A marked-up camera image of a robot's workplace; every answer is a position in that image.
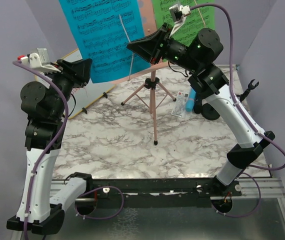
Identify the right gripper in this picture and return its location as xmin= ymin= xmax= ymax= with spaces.
xmin=127 ymin=22 xmax=201 ymax=74

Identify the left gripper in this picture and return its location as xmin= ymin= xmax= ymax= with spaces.
xmin=43 ymin=57 xmax=92 ymax=120

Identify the pink music stand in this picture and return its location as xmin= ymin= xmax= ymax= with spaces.
xmin=110 ymin=0 xmax=176 ymax=146

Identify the green sheet music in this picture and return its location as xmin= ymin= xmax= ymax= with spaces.
xmin=152 ymin=0 xmax=216 ymax=46

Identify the blue sheet music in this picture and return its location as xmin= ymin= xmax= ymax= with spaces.
xmin=59 ymin=0 xmax=151 ymax=84

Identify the blue toy microphone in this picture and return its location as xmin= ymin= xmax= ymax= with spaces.
xmin=185 ymin=88 xmax=197 ymax=112

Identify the black mic stand front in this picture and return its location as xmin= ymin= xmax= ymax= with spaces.
xmin=236 ymin=79 xmax=259 ymax=102

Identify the black microphone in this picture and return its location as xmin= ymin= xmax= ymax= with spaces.
xmin=193 ymin=98 xmax=203 ymax=114

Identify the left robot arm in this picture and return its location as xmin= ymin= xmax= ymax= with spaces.
xmin=6 ymin=56 xmax=93 ymax=237

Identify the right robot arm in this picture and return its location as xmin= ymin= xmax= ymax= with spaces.
xmin=127 ymin=23 xmax=275 ymax=196

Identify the yellow framed whiteboard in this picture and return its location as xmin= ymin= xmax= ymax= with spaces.
xmin=35 ymin=49 xmax=115 ymax=119

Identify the white remote packet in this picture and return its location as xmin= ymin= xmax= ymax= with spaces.
xmin=171 ymin=91 xmax=189 ymax=119

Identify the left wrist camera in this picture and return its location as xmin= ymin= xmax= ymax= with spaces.
xmin=17 ymin=48 xmax=61 ymax=74

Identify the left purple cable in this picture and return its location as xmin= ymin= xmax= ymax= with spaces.
xmin=12 ymin=59 xmax=125 ymax=240

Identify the purple cable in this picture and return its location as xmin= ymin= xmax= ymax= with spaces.
xmin=12 ymin=59 xmax=125 ymax=240
xmin=188 ymin=2 xmax=285 ymax=218

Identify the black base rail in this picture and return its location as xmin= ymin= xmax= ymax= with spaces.
xmin=89 ymin=177 xmax=242 ymax=209

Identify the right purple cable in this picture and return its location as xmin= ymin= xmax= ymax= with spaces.
xmin=188 ymin=2 xmax=285 ymax=218

